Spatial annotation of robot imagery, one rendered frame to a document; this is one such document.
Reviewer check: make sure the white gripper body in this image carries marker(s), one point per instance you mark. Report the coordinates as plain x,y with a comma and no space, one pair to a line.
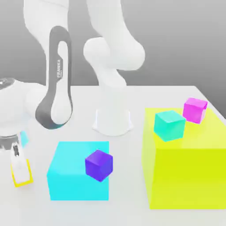
19,169

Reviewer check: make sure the small yellow cube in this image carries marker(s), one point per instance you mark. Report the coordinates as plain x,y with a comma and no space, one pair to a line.
21,184

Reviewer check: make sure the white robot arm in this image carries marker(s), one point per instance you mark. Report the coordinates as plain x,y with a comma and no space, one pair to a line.
113,98

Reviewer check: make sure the small purple cube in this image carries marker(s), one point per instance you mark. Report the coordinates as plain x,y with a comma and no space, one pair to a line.
98,166

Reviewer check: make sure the small teal cube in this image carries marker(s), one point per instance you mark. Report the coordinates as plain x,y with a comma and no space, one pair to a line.
169,126

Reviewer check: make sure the small magenta cube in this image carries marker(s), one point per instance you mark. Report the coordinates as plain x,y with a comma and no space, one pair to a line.
194,110

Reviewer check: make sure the large cyan box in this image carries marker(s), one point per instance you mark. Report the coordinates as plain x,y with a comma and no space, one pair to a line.
70,183

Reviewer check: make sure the large yellow box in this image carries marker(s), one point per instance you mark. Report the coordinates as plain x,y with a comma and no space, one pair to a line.
187,178

